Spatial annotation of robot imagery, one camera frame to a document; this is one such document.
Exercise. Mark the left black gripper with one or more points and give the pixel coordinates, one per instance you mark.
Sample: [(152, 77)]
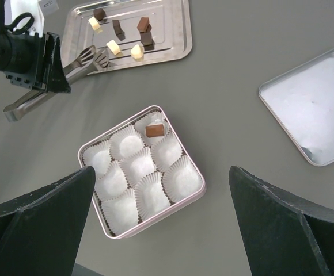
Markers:
[(35, 63)]

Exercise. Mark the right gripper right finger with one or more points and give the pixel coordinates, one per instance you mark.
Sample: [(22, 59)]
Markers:
[(283, 234)]

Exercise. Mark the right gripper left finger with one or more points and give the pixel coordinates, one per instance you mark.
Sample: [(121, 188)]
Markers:
[(40, 231)]

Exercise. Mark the metal tongs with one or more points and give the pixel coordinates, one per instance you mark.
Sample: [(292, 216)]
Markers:
[(89, 60)]

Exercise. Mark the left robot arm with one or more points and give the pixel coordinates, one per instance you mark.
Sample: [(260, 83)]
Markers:
[(20, 25)]

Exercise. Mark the white chocolate small cube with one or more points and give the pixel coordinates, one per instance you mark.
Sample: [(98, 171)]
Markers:
[(94, 24)]

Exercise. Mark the dark chocolate tall piece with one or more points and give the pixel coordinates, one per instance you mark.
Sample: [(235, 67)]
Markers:
[(117, 28)]

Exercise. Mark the dark brown small chocolate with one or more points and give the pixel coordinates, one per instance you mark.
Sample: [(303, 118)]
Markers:
[(99, 14)]

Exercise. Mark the white chocolate dome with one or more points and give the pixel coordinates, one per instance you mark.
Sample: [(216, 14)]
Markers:
[(137, 52)]

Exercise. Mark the dark chocolate cube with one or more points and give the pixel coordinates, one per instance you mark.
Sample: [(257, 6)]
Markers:
[(146, 39)]

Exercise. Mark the milk brown chocolate block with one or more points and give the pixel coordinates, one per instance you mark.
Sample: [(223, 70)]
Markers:
[(144, 25)]

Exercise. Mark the white paper cup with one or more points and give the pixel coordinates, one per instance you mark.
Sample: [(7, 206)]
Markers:
[(98, 157), (138, 166), (166, 152), (181, 180), (151, 119), (125, 143), (121, 213), (150, 196), (112, 184)]

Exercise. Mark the silver metal tray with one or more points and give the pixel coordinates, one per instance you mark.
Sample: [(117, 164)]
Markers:
[(170, 23)]

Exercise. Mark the pink square tin box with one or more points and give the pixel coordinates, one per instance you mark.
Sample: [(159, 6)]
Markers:
[(174, 207)]

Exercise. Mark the silver tin lid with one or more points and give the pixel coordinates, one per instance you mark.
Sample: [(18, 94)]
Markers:
[(302, 102)]

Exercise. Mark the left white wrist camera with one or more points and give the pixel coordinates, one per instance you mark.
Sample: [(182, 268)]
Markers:
[(48, 6)]

